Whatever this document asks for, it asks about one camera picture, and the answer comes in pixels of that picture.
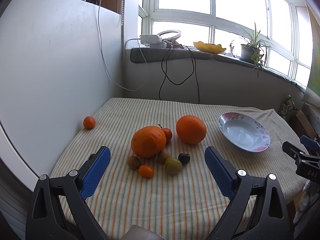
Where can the large orange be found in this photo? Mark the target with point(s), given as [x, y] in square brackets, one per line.
[148, 141]
[191, 129]

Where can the small mandarin by wall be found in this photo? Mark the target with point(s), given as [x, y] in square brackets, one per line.
[89, 122]

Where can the white window frame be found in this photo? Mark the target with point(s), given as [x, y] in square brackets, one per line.
[283, 23]

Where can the ring light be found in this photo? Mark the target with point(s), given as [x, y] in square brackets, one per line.
[169, 35]

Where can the striped table cloth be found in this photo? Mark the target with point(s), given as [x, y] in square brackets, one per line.
[184, 206]

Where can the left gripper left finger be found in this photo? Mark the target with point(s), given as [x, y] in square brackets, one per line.
[58, 208]

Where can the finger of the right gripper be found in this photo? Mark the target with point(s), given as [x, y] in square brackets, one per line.
[296, 154]
[309, 143]

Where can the mandarin with stem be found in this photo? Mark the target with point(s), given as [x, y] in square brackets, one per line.
[167, 132]

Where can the yellow bowl on sill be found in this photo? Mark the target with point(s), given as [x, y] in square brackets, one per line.
[209, 48]

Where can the brown kiwi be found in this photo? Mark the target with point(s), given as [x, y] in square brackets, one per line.
[163, 156]
[133, 162]

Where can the small orange kumquat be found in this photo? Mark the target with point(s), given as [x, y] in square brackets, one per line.
[146, 171]

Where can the grey window sill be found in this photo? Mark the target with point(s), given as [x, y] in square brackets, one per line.
[149, 55]

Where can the green plum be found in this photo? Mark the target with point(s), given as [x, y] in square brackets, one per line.
[172, 166]

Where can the white power strip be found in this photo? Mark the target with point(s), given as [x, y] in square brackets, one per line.
[153, 41]

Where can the green packet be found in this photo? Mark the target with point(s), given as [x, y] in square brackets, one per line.
[288, 108]

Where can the dark purple plum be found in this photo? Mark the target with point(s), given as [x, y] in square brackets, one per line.
[184, 158]

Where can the floral white bowl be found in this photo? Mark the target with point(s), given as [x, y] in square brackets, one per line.
[244, 132]

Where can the potted spider plant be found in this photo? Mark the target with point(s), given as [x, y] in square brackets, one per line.
[254, 50]

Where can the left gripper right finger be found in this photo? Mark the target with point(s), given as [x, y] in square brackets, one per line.
[269, 218]

